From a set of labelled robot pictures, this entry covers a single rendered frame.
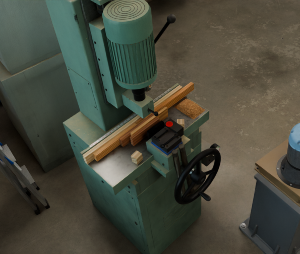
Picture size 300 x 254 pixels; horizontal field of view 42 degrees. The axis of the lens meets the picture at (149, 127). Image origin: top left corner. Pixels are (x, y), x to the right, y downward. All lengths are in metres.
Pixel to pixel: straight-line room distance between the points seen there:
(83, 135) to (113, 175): 0.39
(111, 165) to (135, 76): 0.42
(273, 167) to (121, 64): 0.97
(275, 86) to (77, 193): 1.81
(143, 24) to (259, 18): 2.89
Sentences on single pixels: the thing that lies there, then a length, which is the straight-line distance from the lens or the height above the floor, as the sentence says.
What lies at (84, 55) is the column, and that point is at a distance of 1.66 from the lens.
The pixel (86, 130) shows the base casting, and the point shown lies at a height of 0.80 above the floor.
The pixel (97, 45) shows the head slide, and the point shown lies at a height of 1.33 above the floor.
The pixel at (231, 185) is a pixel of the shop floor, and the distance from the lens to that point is 2.70.
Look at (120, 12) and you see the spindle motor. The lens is 1.44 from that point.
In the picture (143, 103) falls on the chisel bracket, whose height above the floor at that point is 1.07.
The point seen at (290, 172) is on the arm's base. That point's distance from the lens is 1.97.
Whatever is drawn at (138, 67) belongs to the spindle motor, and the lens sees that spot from 1.50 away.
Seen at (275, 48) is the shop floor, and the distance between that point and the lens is 3.83.
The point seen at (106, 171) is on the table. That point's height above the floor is 0.90.
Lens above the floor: 2.22
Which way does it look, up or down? 47 degrees down
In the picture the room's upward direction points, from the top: 8 degrees counter-clockwise
